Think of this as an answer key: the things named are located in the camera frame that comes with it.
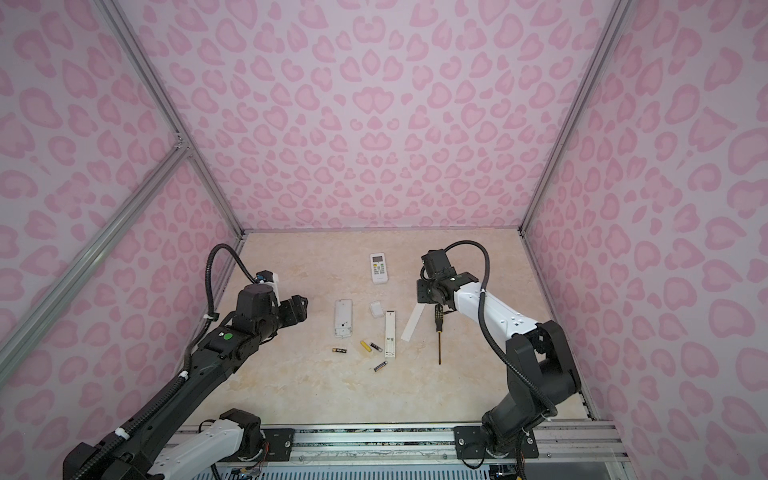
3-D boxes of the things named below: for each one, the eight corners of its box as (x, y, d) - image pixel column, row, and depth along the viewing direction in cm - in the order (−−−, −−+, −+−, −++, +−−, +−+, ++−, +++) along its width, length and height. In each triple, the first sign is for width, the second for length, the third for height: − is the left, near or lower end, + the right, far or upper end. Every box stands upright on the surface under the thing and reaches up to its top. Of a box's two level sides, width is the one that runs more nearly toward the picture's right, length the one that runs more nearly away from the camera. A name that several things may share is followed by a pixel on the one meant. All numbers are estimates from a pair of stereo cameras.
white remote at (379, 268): (372, 284, 107) (372, 280, 105) (369, 257, 115) (369, 253, 113) (388, 282, 107) (388, 279, 105) (384, 256, 115) (384, 251, 113)
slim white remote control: (384, 357, 89) (384, 354, 87) (385, 313, 98) (385, 310, 97) (395, 357, 89) (395, 354, 87) (395, 313, 98) (395, 310, 97)
